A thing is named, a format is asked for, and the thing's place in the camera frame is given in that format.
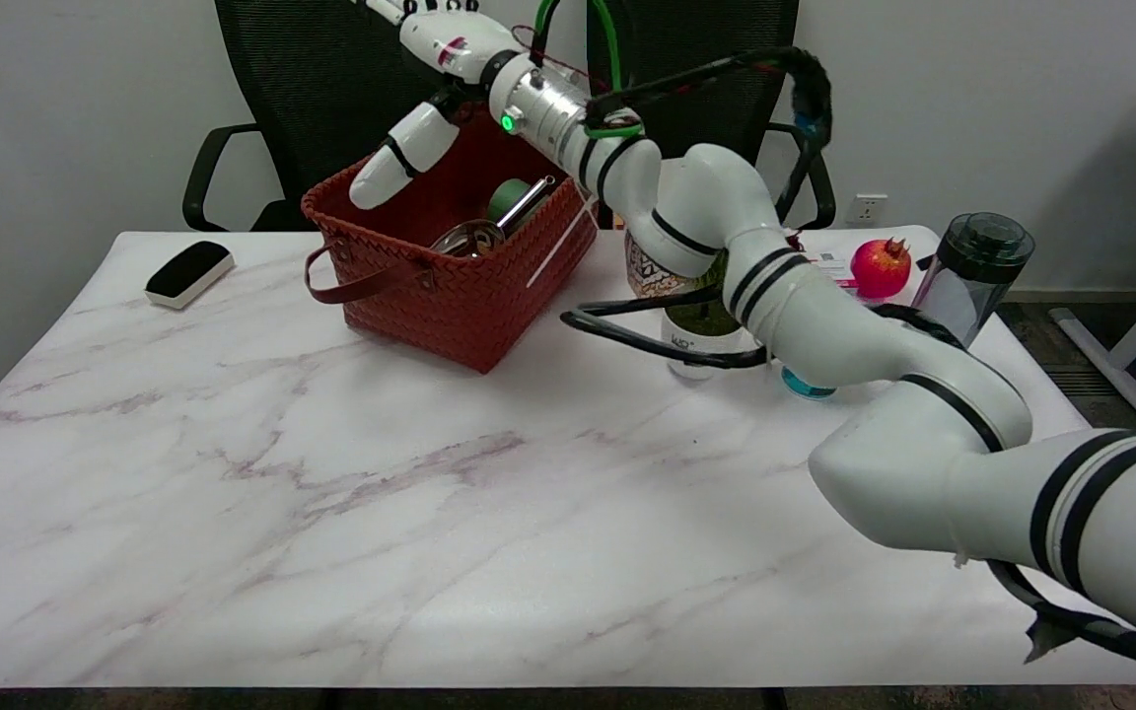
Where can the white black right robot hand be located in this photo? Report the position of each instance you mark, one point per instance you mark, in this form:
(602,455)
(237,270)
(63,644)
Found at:
(450,44)

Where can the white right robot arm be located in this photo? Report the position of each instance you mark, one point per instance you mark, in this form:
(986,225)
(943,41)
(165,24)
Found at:
(824,325)

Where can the red woven basket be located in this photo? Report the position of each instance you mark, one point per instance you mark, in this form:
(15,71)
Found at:
(430,296)

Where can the black mesh office chair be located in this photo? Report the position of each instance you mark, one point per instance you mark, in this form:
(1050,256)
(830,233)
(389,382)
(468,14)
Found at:
(706,30)
(312,89)

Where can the green round container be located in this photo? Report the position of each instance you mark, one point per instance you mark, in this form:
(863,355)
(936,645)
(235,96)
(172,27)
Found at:
(504,200)

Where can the steel ladle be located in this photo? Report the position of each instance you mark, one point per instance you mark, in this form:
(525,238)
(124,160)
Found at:
(499,222)

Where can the popcorn paper box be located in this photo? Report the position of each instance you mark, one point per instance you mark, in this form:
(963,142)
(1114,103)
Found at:
(649,276)

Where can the black white board eraser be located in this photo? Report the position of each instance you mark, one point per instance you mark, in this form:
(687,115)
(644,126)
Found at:
(188,273)

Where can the green ball plant white pot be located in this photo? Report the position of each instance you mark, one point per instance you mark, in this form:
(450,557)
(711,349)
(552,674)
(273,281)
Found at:
(696,325)

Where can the pink white carton box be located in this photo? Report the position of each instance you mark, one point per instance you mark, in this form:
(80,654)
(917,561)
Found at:
(829,266)

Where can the red pomegranate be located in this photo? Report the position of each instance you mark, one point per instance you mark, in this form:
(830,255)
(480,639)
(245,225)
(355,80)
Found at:
(880,268)

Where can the pink teal cup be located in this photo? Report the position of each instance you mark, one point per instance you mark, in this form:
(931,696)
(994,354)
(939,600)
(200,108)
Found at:
(807,387)

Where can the clear bottle dark lid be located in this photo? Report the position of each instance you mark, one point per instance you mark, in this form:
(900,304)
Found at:
(982,256)

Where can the white wall socket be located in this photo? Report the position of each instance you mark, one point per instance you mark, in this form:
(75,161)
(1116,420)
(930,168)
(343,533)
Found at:
(867,209)

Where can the white desk leg frame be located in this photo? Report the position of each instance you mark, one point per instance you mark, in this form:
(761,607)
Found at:
(1120,365)

